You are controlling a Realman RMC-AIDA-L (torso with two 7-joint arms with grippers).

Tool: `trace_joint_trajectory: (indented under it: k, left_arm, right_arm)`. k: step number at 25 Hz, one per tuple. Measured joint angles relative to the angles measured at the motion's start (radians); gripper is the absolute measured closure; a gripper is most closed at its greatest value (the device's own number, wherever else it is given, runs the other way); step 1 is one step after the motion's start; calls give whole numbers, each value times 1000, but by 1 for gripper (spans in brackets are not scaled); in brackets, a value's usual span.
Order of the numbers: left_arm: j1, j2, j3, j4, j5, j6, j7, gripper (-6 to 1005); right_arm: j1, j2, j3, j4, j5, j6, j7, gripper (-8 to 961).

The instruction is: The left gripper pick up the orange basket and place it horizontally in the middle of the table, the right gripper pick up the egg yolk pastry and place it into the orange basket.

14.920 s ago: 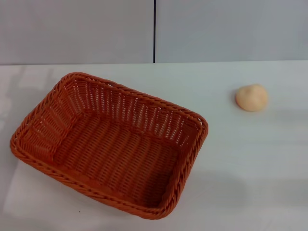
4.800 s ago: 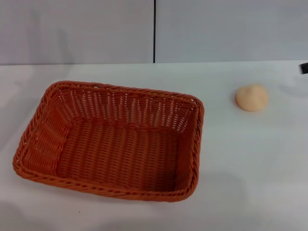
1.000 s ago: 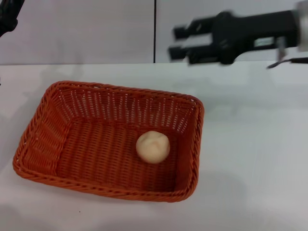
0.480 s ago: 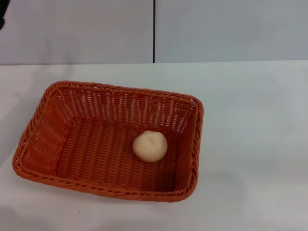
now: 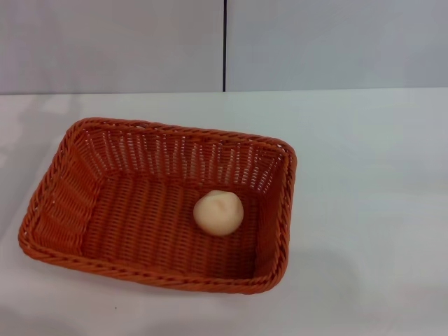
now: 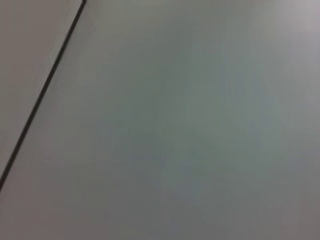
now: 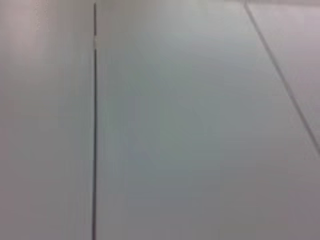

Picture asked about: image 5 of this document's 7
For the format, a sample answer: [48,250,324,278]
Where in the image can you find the pale peach steamed bun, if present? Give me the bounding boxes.
[192,190,244,238]

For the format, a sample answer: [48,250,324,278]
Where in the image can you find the orange woven plastic basket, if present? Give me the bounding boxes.
[17,117,299,295]

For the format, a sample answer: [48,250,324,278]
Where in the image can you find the black vertical wall joint strip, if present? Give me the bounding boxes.
[221,0,228,93]

